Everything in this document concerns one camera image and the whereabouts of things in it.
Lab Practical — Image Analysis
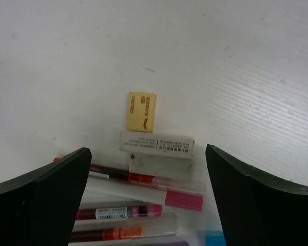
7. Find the pink gel pen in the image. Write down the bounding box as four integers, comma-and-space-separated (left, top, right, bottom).
76, 204, 162, 220

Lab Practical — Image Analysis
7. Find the orange gel pen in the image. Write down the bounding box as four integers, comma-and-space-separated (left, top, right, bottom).
69, 213, 178, 243

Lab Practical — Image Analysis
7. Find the blue cap black highlighter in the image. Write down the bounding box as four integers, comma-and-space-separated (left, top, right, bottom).
195, 228, 226, 246

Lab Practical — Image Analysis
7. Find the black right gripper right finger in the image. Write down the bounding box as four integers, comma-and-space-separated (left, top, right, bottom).
205, 145, 308, 245

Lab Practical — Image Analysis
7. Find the white marker pink cap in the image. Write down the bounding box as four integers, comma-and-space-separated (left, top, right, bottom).
86, 177, 204, 212

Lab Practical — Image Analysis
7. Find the purple cap black highlighter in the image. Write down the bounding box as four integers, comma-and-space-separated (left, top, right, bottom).
153, 240, 189, 246

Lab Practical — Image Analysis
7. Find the white eraser with label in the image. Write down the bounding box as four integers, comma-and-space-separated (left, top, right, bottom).
120, 131, 195, 159

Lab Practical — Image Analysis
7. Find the red gel pen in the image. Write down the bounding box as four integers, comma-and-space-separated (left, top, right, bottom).
52, 153, 207, 197

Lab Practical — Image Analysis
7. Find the yellow eraser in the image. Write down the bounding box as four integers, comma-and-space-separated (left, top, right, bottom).
126, 92, 157, 133

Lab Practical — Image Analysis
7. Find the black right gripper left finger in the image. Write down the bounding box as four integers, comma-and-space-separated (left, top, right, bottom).
0, 148, 92, 245

